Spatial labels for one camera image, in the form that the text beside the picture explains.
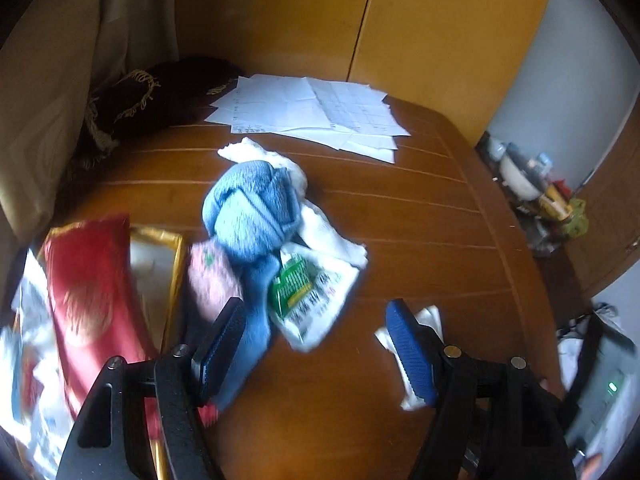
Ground red foil bag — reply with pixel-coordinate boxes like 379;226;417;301
40;214;165;415

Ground yellow cardboard box tray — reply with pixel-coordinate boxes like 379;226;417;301
14;224;189;480

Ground white wet wipe packet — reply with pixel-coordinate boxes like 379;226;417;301
375;299;444;412

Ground pink plush toy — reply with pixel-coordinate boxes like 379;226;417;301
186;240;243;322

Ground cluttered side shelf items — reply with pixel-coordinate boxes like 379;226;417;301
475;132;589;258

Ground green white sachet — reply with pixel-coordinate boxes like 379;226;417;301
268;243;359;352

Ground dark fringed cloth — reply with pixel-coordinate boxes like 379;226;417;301
70;56;243;170

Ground white paper sheets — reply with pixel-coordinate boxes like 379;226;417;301
205;74;409;164

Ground yellow wooden cabinet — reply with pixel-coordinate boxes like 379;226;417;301
176;0;548;143

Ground olive beige curtain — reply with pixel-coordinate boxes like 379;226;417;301
1;0;178;242

